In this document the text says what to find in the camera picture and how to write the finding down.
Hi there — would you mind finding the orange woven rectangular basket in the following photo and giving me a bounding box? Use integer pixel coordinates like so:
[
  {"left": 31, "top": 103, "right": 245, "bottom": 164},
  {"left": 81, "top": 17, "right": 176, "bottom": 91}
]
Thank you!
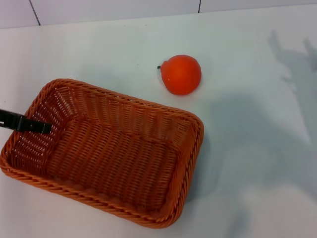
[{"left": 0, "top": 78, "right": 206, "bottom": 230}]

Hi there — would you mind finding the orange toy fruit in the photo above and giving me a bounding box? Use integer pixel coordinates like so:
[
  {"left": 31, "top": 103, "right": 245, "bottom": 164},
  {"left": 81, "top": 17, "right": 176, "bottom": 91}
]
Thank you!
[{"left": 156, "top": 55, "right": 202, "bottom": 95}]

